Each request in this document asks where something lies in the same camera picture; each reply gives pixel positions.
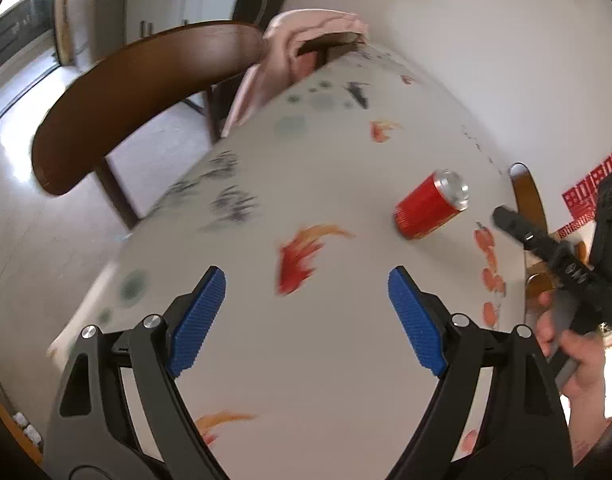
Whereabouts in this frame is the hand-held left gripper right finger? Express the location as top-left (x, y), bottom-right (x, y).
top-left (386, 266), bottom-right (574, 480)

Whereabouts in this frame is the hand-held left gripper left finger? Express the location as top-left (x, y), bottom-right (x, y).
top-left (46, 266), bottom-right (231, 480)

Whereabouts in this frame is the red drink can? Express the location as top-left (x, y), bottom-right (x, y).
top-left (393, 169), bottom-right (470, 240)

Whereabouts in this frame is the person's right hand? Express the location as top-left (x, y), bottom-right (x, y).
top-left (534, 292), bottom-right (606, 411)

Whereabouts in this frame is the brown wooden chair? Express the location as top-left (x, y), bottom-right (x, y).
top-left (508, 162), bottom-right (586, 301)
top-left (31, 22), bottom-right (265, 231)
top-left (298, 32), bottom-right (363, 57)

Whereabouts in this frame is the pink cloth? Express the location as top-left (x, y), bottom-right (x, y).
top-left (221, 9), bottom-right (371, 138)

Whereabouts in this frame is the beige refrigerator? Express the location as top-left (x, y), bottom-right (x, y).
top-left (53, 0), bottom-right (99, 66)

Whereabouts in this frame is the red paper wall decoration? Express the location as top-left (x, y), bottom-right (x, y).
top-left (550, 215), bottom-right (597, 241)
top-left (560, 142), bottom-right (612, 221)

